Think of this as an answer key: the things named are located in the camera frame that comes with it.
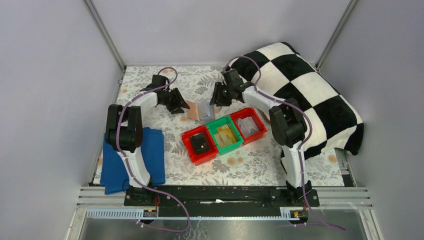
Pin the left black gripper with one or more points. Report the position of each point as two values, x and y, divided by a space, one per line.
173 99

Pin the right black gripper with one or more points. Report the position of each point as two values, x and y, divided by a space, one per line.
221 94

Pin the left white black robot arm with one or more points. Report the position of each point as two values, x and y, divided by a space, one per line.
124 125

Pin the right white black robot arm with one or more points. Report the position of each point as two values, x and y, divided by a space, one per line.
288 122

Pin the silver white credit cards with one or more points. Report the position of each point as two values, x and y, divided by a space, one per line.
247 126

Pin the gold credit cards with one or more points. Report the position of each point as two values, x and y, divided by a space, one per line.
224 136

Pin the black card stack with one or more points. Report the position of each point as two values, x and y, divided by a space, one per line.
199 143

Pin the green plastic bin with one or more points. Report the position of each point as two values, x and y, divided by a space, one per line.
211 126

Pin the right red plastic bin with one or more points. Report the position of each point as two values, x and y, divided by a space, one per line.
245 112

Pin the red plastic bin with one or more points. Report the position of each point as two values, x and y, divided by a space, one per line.
202 158
245 112

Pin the left red plastic bin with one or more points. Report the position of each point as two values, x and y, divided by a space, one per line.
202 158

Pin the blue folded cloth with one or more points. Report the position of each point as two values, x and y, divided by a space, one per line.
114 176

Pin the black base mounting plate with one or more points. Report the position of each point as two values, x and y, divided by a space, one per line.
268 196

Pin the black white checkered blanket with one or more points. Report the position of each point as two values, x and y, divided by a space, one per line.
281 71

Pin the aluminium frame rail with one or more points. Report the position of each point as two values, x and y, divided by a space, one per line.
320 198

